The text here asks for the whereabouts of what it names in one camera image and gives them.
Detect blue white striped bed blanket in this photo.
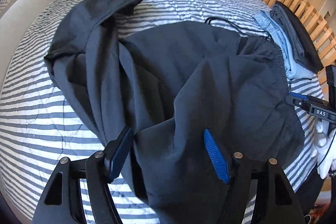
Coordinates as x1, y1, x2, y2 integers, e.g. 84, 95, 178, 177
0, 0, 326, 224

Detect folded light blue jeans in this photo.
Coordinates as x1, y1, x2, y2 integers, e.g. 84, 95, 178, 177
253, 9, 314, 80

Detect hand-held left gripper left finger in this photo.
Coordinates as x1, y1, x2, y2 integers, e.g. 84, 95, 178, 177
31, 126, 134, 224

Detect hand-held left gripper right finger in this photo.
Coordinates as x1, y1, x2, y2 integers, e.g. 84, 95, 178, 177
203, 129, 302, 224

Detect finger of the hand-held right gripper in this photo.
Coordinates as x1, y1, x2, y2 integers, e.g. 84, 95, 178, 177
288, 92, 311, 109

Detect dark grey pants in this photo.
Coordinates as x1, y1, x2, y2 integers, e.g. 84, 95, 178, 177
45, 0, 306, 224

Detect folded black garment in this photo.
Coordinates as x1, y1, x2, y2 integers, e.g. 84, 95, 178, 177
276, 1, 324, 72

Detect person's right hand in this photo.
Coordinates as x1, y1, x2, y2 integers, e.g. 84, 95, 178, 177
314, 119, 336, 180

